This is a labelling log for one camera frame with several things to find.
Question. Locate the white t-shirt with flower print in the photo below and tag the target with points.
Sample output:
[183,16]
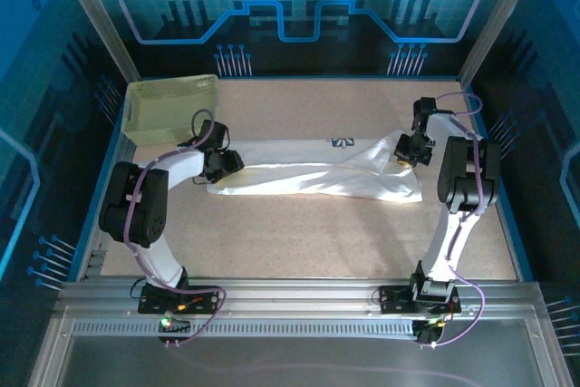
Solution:
[294,156]

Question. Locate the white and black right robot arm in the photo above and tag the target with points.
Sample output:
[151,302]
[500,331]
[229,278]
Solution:
[466,178]

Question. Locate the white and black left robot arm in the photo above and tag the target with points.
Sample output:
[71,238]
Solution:
[136,206]

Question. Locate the pale green perforated plastic basket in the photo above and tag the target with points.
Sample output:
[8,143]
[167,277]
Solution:
[163,106]

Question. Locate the black controller board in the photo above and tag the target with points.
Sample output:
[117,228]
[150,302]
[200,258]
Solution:
[179,327]
[426,336]

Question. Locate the grey metal front panel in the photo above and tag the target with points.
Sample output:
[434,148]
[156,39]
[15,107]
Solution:
[294,351]

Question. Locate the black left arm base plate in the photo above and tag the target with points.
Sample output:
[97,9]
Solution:
[204,301]

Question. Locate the aluminium mounting rail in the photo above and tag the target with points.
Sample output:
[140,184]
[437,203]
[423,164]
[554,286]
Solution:
[294,292]

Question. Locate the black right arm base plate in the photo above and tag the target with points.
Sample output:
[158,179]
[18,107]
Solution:
[394,298]

